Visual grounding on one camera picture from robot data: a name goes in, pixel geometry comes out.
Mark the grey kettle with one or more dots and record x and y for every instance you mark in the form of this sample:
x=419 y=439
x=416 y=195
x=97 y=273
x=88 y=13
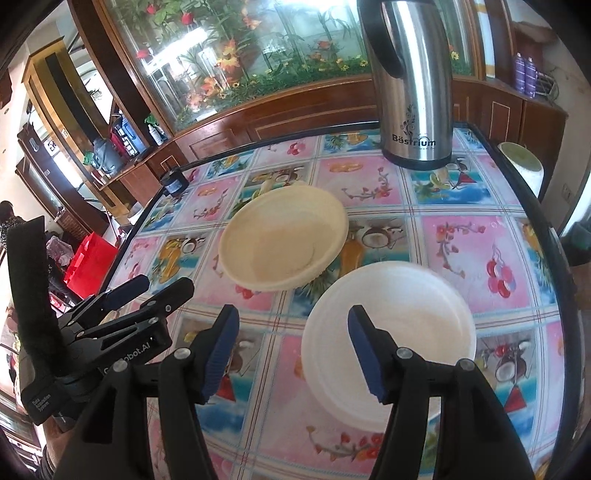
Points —
x=106 y=157

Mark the white spray bottle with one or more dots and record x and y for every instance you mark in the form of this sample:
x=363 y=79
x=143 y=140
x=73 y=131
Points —
x=157 y=135

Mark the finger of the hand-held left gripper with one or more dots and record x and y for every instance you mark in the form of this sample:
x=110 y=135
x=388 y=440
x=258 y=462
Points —
x=171 y=295
x=124 y=291

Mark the wooden cabinet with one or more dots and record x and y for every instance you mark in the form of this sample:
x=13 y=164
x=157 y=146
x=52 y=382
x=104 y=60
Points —
x=323 y=106

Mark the stainless steel thermos jug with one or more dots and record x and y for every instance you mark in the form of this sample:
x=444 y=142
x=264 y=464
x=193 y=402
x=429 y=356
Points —
x=415 y=92

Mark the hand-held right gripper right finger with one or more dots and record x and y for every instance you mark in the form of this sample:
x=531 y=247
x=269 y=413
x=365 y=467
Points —
x=367 y=350

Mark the glass flower display case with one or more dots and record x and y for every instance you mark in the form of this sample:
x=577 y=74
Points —
x=277 y=46

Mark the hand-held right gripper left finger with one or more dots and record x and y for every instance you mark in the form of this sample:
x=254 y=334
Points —
x=221 y=355

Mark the white bin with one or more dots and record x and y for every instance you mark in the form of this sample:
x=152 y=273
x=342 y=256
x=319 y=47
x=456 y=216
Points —
x=524 y=166

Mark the red bag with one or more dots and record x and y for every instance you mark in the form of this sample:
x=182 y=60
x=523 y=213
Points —
x=90 y=263

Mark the white bowl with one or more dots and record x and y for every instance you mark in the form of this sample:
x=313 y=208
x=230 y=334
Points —
x=415 y=314

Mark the purple spray can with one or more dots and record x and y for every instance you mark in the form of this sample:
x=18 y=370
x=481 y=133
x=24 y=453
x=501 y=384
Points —
x=530 y=78
x=520 y=74

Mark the cream bowl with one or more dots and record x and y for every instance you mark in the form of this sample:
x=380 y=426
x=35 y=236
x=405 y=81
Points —
x=281 y=235

